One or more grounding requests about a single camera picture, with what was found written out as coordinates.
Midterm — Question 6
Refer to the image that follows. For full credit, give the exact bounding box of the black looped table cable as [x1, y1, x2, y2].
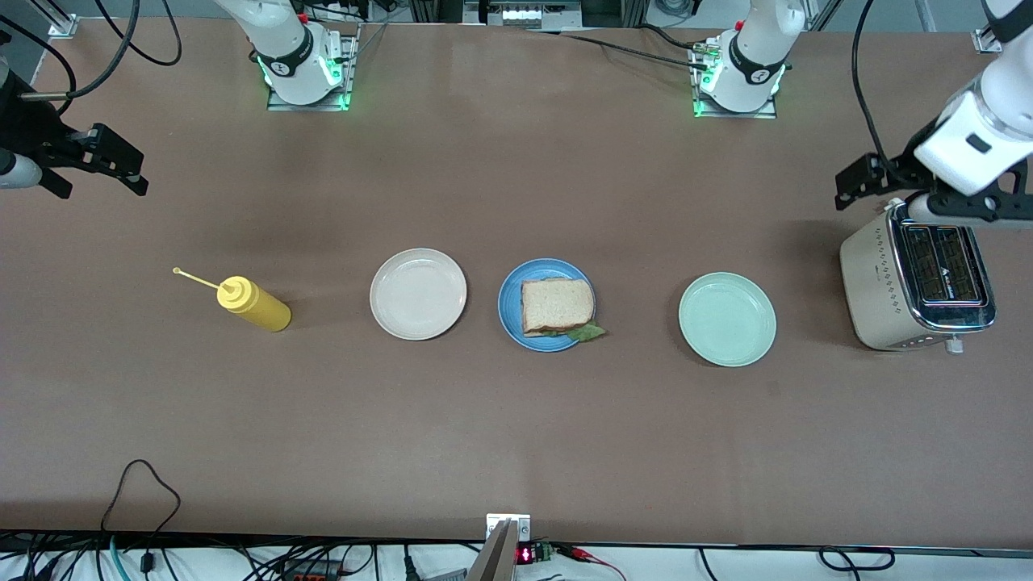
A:
[101, 459, 182, 558]

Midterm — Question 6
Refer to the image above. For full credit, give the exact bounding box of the grey control box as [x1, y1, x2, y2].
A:
[464, 0, 582, 29]

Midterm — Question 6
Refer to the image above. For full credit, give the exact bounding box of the beige round plate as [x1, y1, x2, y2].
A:
[370, 248, 468, 341]

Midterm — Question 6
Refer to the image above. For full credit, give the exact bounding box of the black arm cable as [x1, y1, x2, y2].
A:
[851, 0, 909, 182]
[0, 0, 182, 102]

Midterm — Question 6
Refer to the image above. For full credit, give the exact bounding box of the pale green round plate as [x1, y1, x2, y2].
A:
[678, 272, 777, 368]

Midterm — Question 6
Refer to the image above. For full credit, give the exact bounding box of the black base power cable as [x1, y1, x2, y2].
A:
[525, 28, 715, 72]

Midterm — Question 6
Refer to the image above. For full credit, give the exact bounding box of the grey aluminium post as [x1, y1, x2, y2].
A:
[468, 520, 517, 581]

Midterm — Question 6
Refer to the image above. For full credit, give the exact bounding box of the black floor cable loop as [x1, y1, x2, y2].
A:
[819, 547, 897, 571]

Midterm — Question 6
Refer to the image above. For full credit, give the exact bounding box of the beige chrome toaster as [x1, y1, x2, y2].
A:
[839, 198, 998, 354]

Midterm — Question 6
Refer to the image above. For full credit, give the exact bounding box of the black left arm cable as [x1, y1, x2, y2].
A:
[851, 0, 909, 182]

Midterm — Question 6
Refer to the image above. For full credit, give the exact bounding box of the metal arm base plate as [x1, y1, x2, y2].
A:
[694, 40, 779, 120]
[266, 20, 361, 112]

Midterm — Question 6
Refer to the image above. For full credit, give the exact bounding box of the yellow mustard squeeze bottle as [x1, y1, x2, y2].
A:
[172, 267, 292, 332]

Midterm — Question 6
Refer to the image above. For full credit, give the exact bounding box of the brown toasted bread slice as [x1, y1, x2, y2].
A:
[521, 278, 596, 334]

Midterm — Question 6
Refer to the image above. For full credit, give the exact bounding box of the blue round plate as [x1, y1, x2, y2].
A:
[498, 258, 597, 353]

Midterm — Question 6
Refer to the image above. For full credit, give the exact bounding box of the metal table edge bracket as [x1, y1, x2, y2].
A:
[486, 513, 532, 543]

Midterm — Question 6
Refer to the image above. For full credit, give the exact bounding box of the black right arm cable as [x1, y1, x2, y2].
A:
[0, 0, 182, 102]

